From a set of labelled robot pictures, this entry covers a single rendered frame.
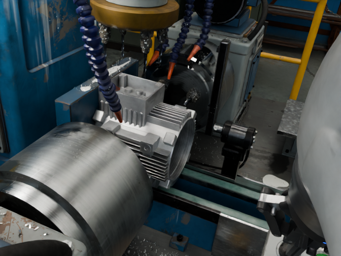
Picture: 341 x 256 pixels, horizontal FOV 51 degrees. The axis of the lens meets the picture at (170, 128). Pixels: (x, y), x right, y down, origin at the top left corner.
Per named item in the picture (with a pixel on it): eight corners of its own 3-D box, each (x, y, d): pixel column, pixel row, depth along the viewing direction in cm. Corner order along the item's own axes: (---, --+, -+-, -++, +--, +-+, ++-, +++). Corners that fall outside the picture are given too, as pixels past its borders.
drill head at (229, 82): (124, 133, 107) (127, 53, 93) (176, 84, 139) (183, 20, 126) (203, 158, 99) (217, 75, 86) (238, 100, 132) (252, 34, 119)
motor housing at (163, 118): (89, 176, 88) (86, 108, 78) (127, 139, 103) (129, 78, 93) (162, 204, 82) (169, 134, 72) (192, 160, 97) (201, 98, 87)
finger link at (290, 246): (300, 247, 44) (293, 245, 44) (290, 256, 50) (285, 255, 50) (304, 224, 45) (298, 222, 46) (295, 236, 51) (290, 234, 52)
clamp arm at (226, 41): (202, 134, 95) (217, 40, 82) (205, 129, 97) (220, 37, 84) (214, 137, 94) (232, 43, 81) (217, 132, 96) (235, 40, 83)
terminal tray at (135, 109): (97, 115, 83) (97, 87, 79) (121, 97, 92) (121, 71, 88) (143, 129, 80) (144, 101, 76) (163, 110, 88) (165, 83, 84)
